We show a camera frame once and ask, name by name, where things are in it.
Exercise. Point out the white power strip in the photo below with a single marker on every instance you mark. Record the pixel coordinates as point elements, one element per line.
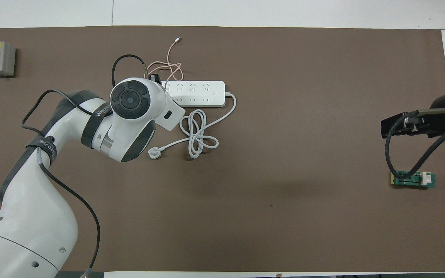
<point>203,96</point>

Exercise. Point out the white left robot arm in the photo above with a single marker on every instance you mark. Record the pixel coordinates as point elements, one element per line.
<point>33,216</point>

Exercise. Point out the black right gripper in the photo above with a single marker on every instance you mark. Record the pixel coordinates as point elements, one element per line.
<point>443,103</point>

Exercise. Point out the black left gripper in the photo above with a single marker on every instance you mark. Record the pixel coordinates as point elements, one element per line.
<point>157,78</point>

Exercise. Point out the brown table mat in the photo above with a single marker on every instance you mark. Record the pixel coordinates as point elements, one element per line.
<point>284,212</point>

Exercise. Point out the grey on-off switch box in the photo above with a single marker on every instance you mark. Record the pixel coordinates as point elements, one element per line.
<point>4,60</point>

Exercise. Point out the green knife switch block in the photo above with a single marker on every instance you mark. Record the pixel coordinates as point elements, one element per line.
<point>410,179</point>

